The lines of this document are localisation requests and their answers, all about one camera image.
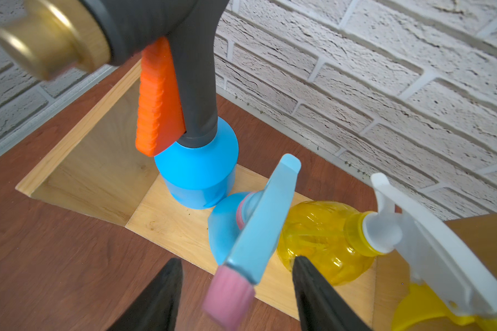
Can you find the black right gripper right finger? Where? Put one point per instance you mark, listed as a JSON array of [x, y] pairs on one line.
[[320, 307]]

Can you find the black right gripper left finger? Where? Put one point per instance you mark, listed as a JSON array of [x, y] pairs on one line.
[[156, 308]]

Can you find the small blue spray bottle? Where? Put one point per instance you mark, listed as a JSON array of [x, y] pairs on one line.
[[243, 232]]

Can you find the yellow spray bottle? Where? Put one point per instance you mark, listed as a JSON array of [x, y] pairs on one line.
[[377, 248]]

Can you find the blue pressure sprayer bottle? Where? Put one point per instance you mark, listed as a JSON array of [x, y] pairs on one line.
[[178, 124]]

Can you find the wooden shelf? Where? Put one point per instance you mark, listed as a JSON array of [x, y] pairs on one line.
[[97, 171]]

